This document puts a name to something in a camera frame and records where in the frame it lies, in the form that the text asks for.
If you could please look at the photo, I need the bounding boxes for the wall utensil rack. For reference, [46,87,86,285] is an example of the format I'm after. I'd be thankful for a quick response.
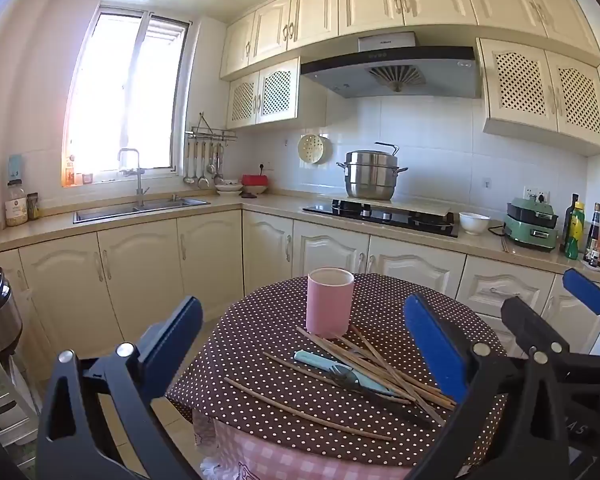
[185,112,238,142]

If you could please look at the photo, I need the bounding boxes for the pink cup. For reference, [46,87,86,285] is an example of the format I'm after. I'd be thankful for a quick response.
[306,267,356,339]

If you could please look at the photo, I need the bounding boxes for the white-lidded jar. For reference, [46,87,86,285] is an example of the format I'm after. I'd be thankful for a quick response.
[5,179,29,227]

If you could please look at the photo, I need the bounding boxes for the kitchen window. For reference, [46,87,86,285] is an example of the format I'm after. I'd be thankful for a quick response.
[62,5,191,188]

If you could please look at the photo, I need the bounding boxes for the dark oil bottle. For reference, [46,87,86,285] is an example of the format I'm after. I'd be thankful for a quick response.
[560,193,580,253]

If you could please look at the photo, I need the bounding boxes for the cream base cabinets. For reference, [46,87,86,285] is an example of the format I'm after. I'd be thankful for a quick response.
[0,210,600,396]

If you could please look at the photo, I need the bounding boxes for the steel kitchen sink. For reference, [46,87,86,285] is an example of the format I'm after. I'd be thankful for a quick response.
[72,197,211,224]

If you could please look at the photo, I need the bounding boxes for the row of hanging steel ladles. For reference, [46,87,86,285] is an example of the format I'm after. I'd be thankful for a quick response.
[182,140,227,188]

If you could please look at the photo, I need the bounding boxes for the steel faucet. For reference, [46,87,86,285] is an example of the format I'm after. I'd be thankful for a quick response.
[117,148,151,208]

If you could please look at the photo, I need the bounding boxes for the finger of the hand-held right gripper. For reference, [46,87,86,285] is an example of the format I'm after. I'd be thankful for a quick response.
[562,268,600,356]
[501,297,600,376]

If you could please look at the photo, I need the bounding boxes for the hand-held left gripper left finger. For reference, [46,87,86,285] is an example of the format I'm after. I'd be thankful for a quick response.
[37,296,203,480]

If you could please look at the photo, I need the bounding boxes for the large lattice-door cabinet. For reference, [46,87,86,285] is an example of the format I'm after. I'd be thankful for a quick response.
[476,37,600,156]

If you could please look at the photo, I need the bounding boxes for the cream perforated steamer plate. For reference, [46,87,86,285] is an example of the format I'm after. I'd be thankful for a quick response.
[297,134,332,166]

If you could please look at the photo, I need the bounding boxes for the red lidded container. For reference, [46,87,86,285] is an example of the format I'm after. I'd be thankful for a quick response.
[241,174,269,196]

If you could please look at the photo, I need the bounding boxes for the white storage rack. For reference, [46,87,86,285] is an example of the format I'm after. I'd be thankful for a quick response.
[0,355,43,471]

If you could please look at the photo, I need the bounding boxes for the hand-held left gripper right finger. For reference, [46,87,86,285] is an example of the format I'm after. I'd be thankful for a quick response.
[404,294,583,480]

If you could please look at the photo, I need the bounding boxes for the light blue handled cutlery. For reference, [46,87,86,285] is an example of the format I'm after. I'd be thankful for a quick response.
[293,350,393,393]

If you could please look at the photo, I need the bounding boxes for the dark metal fork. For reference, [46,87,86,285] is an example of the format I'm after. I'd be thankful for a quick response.
[327,365,433,423]

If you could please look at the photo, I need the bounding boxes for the bunch of wooden chopsticks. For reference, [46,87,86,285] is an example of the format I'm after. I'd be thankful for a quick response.
[224,324,458,442]

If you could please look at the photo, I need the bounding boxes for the white bowl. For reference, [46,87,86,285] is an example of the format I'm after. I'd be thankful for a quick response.
[459,211,492,236]

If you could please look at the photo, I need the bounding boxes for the stainless steel steamer pot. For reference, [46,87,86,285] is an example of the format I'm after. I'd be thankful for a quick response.
[336,142,409,201]

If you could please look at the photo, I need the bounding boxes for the beige kitchen countertop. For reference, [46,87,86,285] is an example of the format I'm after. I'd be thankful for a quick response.
[0,192,600,278]

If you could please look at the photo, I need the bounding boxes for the dark soy sauce bottle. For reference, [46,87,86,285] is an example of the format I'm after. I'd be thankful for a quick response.
[585,203,600,261]

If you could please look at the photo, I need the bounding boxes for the grey range hood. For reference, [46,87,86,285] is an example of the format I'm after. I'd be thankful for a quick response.
[300,31,482,99]

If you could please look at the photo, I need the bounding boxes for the black glass gas stove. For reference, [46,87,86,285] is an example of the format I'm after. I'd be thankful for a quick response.
[302,199,459,238]

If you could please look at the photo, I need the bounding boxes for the small lattice-door cabinet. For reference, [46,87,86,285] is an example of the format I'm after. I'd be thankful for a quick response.
[226,56,301,130]

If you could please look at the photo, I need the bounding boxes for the green electric cooker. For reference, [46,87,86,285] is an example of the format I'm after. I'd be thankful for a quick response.
[502,196,560,252]

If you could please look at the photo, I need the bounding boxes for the yellow-green bottle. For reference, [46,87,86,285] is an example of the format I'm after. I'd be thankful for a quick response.
[565,201,586,261]

